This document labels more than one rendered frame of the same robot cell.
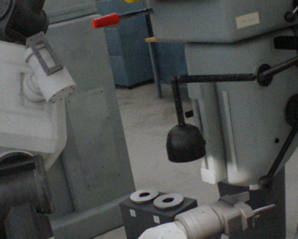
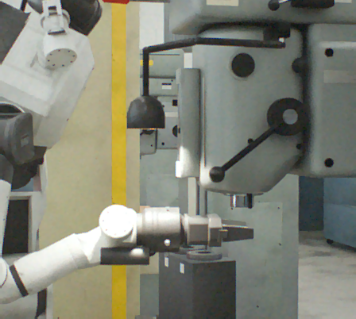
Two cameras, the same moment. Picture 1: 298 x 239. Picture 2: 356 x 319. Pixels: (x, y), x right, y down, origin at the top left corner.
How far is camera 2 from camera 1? 0.78 m
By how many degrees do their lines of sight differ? 25
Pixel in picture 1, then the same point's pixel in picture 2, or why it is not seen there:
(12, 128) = (11, 80)
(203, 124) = (180, 111)
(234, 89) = (209, 74)
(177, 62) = not seen: outside the picture
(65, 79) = (63, 42)
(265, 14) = not seen: outside the picture
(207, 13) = not seen: outside the picture
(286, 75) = (277, 76)
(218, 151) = (191, 143)
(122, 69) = not seen: outside the picture
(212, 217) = (175, 216)
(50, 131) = (48, 95)
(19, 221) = not seen: outside the picture
